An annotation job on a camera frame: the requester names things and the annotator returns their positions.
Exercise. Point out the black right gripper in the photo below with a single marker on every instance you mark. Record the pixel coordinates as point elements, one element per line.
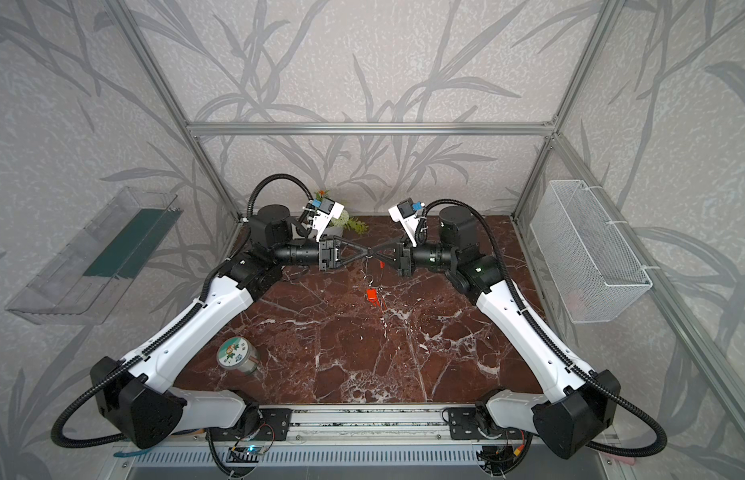
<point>403,257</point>

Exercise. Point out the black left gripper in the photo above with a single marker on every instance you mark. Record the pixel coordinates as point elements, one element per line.
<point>330,253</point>

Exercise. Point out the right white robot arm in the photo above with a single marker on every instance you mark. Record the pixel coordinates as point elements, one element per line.
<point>576,403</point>

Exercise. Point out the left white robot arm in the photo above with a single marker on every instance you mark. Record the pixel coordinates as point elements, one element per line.
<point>137,393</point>

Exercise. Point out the white flower pot plant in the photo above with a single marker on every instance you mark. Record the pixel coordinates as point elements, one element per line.
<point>345,223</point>

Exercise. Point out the left green circuit board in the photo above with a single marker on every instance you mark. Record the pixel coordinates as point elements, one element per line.
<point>243,454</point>

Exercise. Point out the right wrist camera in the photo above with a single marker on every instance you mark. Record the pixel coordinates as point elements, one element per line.
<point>409,214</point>

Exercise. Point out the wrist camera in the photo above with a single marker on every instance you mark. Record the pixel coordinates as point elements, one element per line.
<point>317,215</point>
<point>409,214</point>

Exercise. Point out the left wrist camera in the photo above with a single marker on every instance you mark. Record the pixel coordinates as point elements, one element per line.
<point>317,215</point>

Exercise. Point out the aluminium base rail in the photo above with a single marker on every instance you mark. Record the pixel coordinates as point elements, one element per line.
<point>334,435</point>

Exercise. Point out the white wire mesh basket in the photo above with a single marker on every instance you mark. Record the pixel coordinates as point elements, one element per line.
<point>596,273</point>

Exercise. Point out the aluminium frame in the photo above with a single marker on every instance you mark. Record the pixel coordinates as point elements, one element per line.
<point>722,378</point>

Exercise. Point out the clear plastic wall tray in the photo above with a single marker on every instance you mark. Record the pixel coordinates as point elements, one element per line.
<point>87,279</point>

